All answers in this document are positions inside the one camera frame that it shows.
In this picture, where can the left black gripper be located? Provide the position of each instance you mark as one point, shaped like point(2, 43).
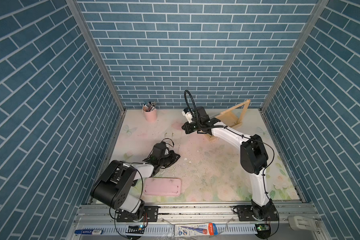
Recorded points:
point(172, 155)

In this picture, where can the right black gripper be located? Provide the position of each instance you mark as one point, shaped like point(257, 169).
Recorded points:
point(187, 130)

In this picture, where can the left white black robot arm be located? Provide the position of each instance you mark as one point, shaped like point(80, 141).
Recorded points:
point(112, 188)

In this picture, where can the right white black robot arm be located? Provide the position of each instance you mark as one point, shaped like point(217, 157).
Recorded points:
point(253, 154)

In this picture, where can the wooden jewelry display stand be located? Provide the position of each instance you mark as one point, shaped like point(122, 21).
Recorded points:
point(227, 122)

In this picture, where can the pink plastic tray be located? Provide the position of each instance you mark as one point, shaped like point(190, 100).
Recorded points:
point(168, 187)

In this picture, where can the pink pen holder cup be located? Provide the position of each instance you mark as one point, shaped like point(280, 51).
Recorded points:
point(149, 115)

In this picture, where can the pens in cup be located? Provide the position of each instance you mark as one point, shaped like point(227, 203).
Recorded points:
point(149, 106)

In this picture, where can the toothpaste box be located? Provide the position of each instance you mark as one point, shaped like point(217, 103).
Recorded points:
point(192, 230)

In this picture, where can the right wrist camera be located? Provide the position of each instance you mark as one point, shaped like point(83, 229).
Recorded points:
point(188, 113)

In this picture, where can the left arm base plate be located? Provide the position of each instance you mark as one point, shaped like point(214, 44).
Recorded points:
point(144, 213)

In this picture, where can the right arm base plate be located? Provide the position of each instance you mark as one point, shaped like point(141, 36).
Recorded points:
point(247, 213)

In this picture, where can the white plastic bracket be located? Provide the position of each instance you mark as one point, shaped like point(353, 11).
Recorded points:
point(302, 223)

